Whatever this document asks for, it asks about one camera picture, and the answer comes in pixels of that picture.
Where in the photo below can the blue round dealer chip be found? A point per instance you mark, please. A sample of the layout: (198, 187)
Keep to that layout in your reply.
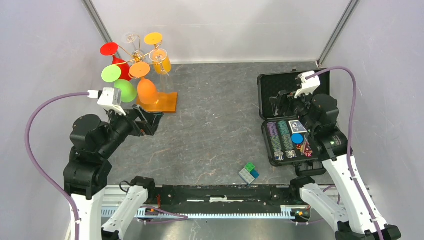
(297, 138)

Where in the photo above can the yellow plastic wine glass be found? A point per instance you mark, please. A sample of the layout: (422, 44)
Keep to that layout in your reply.
(154, 39)

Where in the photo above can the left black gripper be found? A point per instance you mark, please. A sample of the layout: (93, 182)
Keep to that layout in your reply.
(152, 119)

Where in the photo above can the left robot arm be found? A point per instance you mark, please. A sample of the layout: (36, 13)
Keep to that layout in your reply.
(86, 175)

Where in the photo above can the gold wire glass rack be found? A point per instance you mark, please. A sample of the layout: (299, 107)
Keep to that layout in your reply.
(167, 102)

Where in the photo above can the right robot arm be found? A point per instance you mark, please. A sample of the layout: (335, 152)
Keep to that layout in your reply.
(359, 218)

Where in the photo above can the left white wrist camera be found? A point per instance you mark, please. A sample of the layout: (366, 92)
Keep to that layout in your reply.
(109, 99)

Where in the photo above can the red plastic wine glass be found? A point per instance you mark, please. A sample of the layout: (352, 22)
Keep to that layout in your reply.
(111, 49)

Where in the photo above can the green plastic wine glass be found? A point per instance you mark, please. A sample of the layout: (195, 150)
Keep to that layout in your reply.
(112, 74)

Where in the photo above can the orange plastic wine glass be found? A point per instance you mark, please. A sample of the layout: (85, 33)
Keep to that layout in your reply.
(146, 89)

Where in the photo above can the clear wine glass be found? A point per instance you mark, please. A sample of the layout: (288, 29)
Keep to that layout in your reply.
(132, 48)

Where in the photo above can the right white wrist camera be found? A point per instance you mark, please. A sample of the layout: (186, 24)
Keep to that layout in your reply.
(307, 86)

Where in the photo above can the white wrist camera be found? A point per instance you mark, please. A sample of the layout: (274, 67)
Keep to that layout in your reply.
(109, 99)
(307, 86)

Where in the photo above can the black poker chip case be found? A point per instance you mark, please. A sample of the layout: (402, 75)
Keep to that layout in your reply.
(279, 152)

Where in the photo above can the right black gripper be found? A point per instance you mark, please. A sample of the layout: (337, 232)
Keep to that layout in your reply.
(283, 98)

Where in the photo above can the clear champagne flute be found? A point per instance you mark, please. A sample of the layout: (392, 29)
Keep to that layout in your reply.
(162, 66)

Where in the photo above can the toy brick block stack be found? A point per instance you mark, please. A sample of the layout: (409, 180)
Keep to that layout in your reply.
(249, 173)

